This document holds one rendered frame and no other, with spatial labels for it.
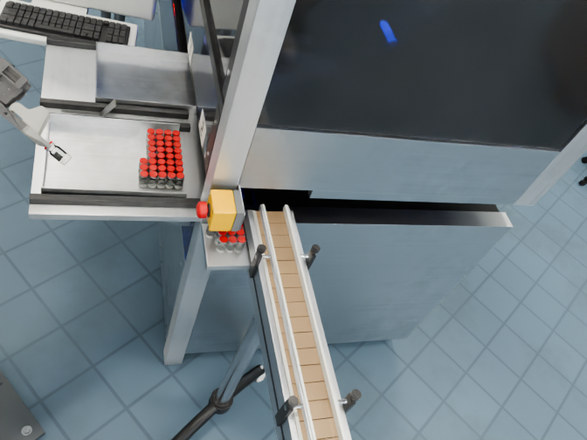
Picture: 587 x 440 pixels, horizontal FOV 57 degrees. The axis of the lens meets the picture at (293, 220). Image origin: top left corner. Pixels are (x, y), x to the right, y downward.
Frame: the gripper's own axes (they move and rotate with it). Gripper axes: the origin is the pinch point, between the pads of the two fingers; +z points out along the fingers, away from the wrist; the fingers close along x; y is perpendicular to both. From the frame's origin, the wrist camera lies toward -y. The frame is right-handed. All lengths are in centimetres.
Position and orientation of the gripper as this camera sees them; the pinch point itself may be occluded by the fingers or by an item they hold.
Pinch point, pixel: (42, 145)
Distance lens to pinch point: 110.3
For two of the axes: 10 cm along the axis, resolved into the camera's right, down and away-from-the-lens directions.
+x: -3.6, -0.9, 9.3
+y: 6.3, -7.6, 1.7
